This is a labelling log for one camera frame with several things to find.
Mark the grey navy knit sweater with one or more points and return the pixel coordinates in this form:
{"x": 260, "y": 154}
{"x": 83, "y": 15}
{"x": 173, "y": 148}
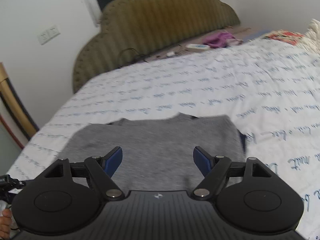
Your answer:
{"x": 158, "y": 154}

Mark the pile of colourful clothes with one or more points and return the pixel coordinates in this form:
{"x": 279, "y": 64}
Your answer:
{"x": 308, "y": 41}

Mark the white remote control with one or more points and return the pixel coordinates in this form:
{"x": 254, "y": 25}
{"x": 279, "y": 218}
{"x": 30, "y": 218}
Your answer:
{"x": 196, "y": 47}

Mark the olive padded headboard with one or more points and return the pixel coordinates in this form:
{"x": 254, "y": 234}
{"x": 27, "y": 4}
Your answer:
{"x": 146, "y": 26}

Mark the white wall socket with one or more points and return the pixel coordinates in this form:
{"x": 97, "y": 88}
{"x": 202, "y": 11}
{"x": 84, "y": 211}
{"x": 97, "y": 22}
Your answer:
{"x": 48, "y": 35}

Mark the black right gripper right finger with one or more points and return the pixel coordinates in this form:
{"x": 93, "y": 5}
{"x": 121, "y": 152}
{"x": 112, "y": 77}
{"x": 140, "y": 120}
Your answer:
{"x": 248, "y": 195}

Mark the purple cloth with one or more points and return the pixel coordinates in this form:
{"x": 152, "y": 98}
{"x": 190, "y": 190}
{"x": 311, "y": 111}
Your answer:
{"x": 221, "y": 39}

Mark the white bedsheet with blue script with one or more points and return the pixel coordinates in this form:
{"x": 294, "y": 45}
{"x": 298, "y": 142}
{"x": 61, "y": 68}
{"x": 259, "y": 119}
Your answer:
{"x": 269, "y": 89}

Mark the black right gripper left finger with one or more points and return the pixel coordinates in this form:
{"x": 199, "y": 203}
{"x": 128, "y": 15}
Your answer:
{"x": 68, "y": 196}

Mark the left hand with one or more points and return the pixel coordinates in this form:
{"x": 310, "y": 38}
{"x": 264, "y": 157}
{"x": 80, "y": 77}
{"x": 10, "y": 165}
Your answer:
{"x": 5, "y": 223}

